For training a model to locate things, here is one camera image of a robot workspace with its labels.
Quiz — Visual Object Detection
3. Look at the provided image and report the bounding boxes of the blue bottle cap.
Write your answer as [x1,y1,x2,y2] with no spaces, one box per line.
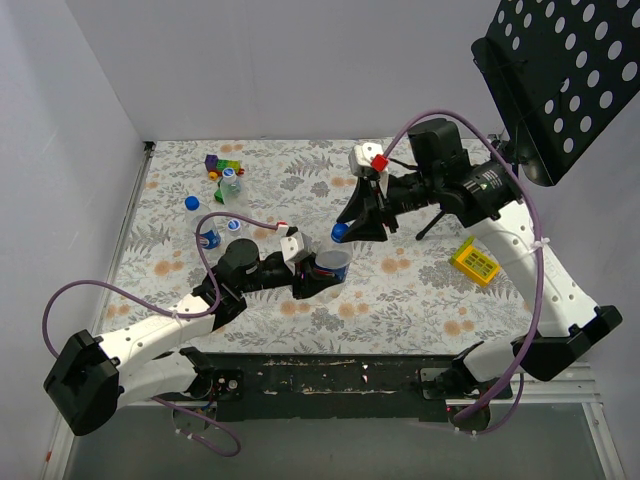
[184,196,200,211]
[331,223,349,243]

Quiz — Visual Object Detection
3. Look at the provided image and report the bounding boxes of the Pepsi bottle blue label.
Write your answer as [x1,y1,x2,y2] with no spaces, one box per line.
[314,233,354,304]

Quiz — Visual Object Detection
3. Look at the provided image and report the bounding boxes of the white bottle cap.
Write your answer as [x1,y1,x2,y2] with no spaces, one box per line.
[227,219,241,233]

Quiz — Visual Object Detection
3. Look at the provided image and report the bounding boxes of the Pocari Sweat labelled bottle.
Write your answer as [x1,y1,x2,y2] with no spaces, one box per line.
[185,199,221,250]

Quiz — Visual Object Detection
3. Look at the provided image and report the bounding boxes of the clear unlabelled plastic bottle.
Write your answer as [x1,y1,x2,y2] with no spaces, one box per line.
[220,176,250,217]

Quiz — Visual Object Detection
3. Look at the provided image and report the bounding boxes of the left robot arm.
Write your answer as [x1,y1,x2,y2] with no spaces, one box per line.
[44,234,347,436]

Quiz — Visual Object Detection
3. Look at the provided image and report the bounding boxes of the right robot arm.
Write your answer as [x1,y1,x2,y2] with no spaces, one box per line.
[338,118,622,398]

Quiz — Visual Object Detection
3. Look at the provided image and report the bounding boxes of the yellow green toy block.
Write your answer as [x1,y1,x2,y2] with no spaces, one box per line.
[449,236,501,288]

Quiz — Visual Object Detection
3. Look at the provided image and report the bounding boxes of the green blue toy figure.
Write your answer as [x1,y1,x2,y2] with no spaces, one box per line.
[214,184,224,204]

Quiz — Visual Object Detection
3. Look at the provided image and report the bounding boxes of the colourful toy block train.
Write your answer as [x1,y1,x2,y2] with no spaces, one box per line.
[204,154,245,180]

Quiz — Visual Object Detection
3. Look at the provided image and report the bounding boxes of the black music stand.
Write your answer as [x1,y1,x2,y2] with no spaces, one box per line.
[415,0,640,241]

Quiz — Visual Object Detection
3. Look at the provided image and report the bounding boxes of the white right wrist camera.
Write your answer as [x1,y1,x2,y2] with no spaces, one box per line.
[348,142,389,196]

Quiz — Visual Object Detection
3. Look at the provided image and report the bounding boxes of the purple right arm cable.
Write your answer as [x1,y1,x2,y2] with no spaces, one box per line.
[382,109,546,434]

